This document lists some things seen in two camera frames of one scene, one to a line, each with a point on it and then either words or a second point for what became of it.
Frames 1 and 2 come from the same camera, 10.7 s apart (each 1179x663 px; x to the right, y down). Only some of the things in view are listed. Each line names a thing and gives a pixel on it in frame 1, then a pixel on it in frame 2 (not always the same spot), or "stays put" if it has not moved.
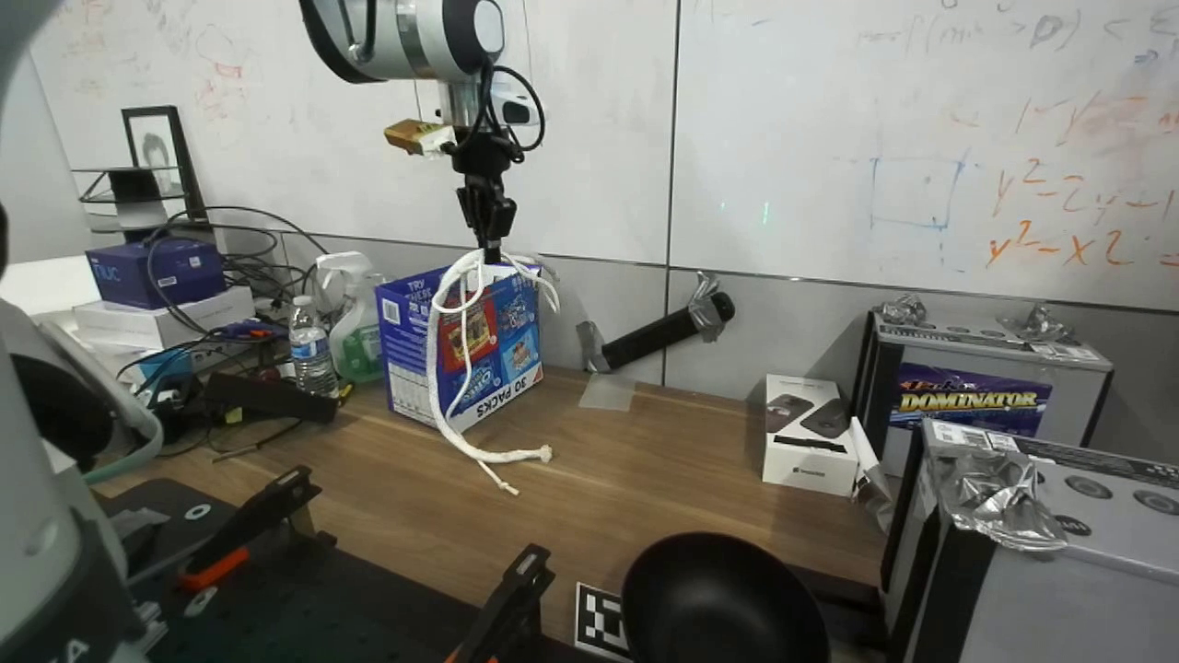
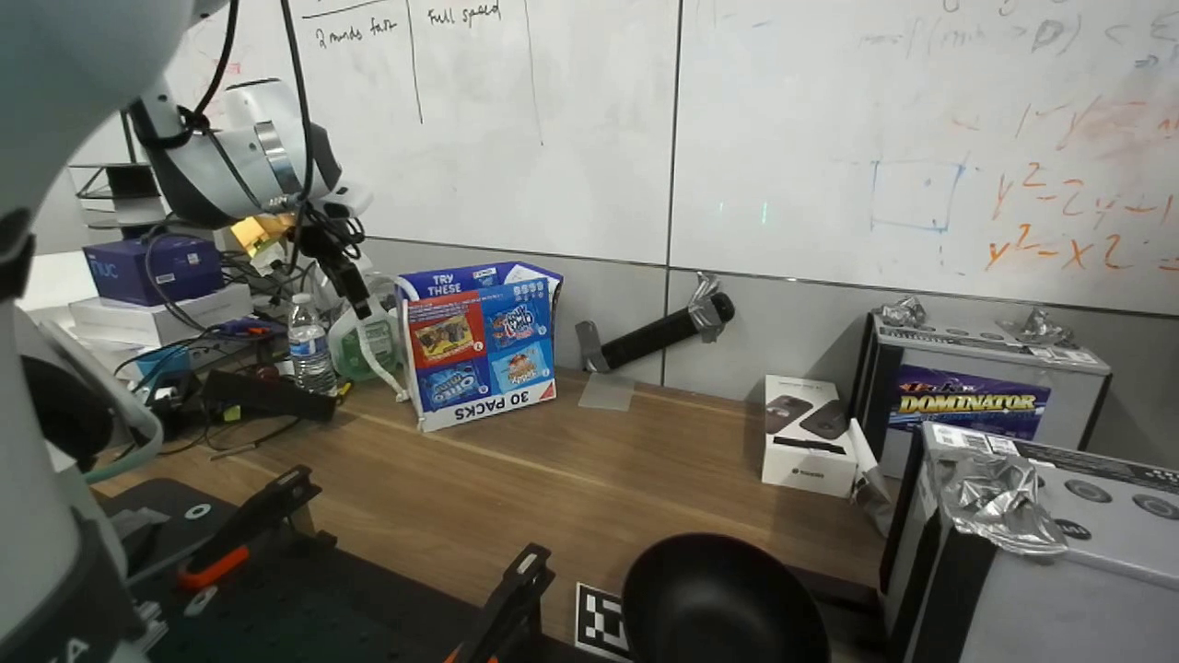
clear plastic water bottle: (310, 346) stays put
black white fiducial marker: (598, 620) stays put
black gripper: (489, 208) -> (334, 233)
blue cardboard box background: (159, 270) stays put
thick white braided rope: (536, 453) -> (403, 393)
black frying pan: (721, 596) stays put
